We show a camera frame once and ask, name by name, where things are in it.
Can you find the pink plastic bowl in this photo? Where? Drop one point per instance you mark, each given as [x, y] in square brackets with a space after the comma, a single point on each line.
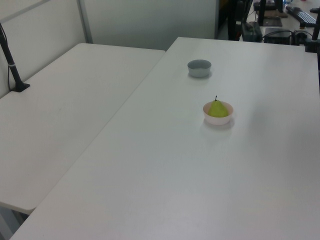
[217, 121]

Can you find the green pear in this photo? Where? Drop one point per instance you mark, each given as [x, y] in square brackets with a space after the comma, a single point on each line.
[217, 110]

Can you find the black keyboard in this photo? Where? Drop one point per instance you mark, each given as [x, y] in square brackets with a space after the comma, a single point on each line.
[303, 16]

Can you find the black box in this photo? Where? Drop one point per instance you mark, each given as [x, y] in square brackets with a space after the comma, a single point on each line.
[277, 37]

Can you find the dark tool case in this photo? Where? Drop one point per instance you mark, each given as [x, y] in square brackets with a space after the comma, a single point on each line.
[251, 32]

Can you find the black clamp camera stand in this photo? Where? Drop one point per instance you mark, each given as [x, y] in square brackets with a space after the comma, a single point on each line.
[310, 46]

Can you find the black monitor stand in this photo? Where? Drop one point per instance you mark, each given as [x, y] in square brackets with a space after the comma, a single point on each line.
[262, 10]

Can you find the black pole stand with base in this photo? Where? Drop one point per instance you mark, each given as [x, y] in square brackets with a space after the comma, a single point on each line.
[13, 72]

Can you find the grey aluminium partition post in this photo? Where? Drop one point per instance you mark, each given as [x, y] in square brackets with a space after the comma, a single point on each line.
[86, 22]

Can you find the grey plastic bowl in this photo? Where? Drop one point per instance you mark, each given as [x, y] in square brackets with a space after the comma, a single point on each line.
[198, 72]

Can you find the black vertical stand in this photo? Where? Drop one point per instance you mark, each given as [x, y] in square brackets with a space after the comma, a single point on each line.
[238, 15]

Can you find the white side table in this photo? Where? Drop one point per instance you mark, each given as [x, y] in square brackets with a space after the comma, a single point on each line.
[62, 112]

